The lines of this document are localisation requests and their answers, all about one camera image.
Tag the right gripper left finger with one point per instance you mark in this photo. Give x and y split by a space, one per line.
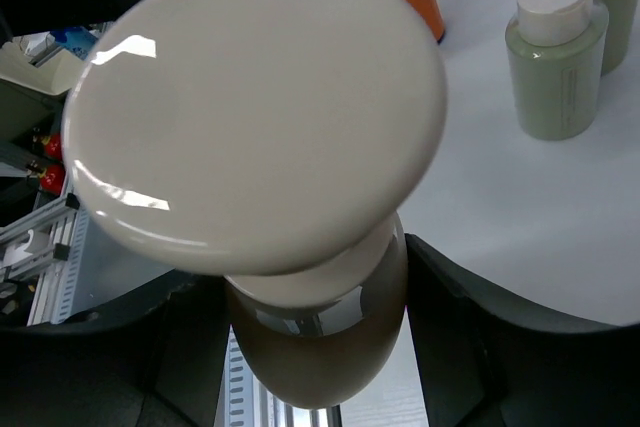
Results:
151 357

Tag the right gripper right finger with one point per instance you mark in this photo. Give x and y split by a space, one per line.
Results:
488 357

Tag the beige pump lotion bottle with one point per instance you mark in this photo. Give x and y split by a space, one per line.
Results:
269 143

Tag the white slotted cable duct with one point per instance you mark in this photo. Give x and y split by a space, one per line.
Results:
56 284

